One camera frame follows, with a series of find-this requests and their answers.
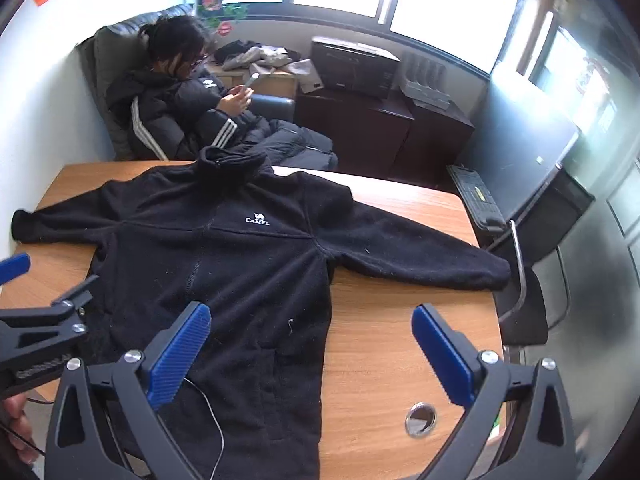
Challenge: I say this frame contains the light wooden side table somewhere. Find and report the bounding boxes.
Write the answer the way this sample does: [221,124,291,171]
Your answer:
[206,62,299,101]

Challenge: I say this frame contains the dark wooden cabinet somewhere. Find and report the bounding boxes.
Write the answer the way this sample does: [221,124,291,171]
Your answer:
[294,82,476,191]

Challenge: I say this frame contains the metal desk cable grommet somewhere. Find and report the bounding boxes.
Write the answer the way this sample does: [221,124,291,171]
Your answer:
[404,401,437,436]

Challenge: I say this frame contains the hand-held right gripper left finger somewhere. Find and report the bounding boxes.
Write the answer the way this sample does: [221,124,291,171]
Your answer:
[45,302,213,480]

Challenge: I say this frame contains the grey document rack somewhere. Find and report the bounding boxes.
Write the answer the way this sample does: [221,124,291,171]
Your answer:
[400,51,451,110]

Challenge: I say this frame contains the dark grey desk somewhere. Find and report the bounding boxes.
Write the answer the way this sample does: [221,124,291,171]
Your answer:
[457,62,596,263]

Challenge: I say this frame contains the black printer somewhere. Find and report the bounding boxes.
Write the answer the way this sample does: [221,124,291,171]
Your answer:
[310,36,402,100]

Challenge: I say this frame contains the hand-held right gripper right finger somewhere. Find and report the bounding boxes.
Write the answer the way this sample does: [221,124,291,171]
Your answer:
[411,304,586,480]

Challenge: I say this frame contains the pile of grey clothes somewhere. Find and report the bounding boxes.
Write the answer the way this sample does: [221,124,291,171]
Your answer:
[222,46,315,95]

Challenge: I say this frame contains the black office chair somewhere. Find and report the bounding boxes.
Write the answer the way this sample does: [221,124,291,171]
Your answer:
[487,219,571,346]

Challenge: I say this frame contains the dark armchair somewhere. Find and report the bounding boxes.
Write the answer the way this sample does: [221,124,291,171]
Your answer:
[77,2,296,161]

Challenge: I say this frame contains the person's left hand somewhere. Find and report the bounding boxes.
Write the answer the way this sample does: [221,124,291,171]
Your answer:
[0,394,41,466]

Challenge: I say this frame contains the black garment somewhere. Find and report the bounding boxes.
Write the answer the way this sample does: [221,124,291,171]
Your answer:
[215,41,251,64]

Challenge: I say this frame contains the black fleece jacket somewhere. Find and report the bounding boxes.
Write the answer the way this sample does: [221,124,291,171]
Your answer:
[11,146,512,480]

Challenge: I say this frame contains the thin cable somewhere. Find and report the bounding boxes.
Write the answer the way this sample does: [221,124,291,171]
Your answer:
[182,376,226,480]

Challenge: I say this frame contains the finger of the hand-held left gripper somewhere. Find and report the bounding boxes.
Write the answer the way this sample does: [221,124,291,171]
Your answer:
[0,254,31,286]
[0,276,100,361]

